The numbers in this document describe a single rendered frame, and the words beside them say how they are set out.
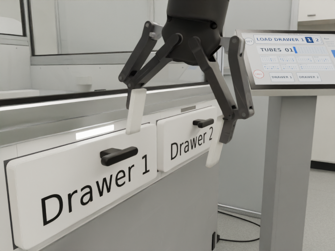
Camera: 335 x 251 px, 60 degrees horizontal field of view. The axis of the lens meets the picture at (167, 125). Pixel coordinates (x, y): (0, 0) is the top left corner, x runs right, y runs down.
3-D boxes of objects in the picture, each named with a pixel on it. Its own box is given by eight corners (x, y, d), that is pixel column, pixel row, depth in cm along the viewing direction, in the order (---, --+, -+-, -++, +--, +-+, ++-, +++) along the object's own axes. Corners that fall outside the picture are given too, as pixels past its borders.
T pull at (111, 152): (138, 154, 46) (138, 146, 46) (106, 168, 40) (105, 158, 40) (121, 151, 48) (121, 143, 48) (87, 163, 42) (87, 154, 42)
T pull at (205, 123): (214, 123, 73) (214, 118, 73) (202, 128, 66) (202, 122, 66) (201, 122, 75) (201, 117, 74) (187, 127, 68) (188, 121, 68)
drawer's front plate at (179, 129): (216, 143, 85) (217, 106, 83) (163, 173, 61) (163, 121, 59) (210, 142, 86) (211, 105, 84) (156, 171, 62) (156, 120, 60)
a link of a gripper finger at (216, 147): (225, 112, 38) (231, 114, 38) (213, 160, 40) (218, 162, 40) (217, 115, 36) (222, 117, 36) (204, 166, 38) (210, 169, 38)
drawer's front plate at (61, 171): (157, 177, 59) (156, 123, 57) (23, 253, 34) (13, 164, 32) (150, 175, 60) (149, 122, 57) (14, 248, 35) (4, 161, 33)
